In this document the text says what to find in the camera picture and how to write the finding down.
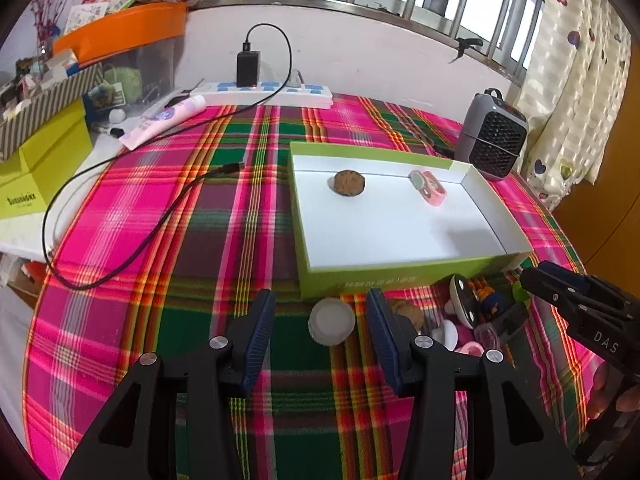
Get plaid tablecloth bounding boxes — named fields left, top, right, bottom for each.
left=22, top=92, right=601, bottom=480

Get clear plastic storage bin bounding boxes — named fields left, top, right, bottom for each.
left=80, top=35, right=188, bottom=131

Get black white oval gadget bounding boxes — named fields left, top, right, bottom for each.
left=448, top=273, right=481, bottom=329

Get metal window grille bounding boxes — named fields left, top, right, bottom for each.
left=200, top=0, right=548, bottom=81

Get striped cardboard box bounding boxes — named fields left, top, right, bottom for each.
left=0, top=62, right=105, bottom=162

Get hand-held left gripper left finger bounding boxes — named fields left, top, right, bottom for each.
left=60, top=288, right=277, bottom=480

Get wooden door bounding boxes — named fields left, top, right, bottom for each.
left=550, top=35, right=640, bottom=281

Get white round case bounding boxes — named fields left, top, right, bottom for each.
left=430, top=320, right=459, bottom=350

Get translucent white round cap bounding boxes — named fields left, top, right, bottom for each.
left=308, top=297, right=356, bottom=347

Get patterned cream curtain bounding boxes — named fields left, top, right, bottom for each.
left=517, top=0, right=633, bottom=211

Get white blue power strip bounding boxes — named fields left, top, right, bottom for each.
left=190, top=80, right=333, bottom=110

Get person's right hand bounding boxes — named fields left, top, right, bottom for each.
left=587, top=360, right=640, bottom=422

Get orange bin lid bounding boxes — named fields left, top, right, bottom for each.
left=51, top=1, right=189, bottom=68

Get grey space heater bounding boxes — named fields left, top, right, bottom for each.
left=452, top=88, right=530, bottom=181

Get yellow-green cardboard box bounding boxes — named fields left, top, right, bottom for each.
left=0, top=97, right=94, bottom=256

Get pink lotion tube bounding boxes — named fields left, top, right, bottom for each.
left=117, top=95, right=207, bottom=151

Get pink contact lens case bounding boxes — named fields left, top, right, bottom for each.
left=407, top=169, right=447, bottom=207

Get dried flower branches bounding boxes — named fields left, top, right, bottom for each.
left=30, top=0, right=86, bottom=56

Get black rectangular device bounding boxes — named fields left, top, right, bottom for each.
left=492, top=302, right=532, bottom=346

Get black charger adapter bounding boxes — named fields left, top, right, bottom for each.
left=236, top=51, right=262, bottom=88

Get small clear bottle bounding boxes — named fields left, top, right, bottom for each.
left=472, top=322, right=501, bottom=351

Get black charger cable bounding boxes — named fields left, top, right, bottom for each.
left=41, top=22, right=292, bottom=290

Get printed paper packets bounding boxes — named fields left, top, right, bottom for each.
left=65, top=0, right=136, bottom=36

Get dark blue packet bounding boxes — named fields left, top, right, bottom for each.
left=82, top=82, right=126, bottom=116

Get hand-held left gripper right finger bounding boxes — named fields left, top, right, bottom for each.
left=366, top=287, right=583, bottom=480

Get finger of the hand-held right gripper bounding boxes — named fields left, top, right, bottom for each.
left=536, top=261, right=592, bottom=292
left=520, top=267, right=583, bottom=313

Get black clip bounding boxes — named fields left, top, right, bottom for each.
left=448, top=37, right=483, bottom=64

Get small toy figure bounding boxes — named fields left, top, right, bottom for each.
left=472, top=280, right=513, bottom=321

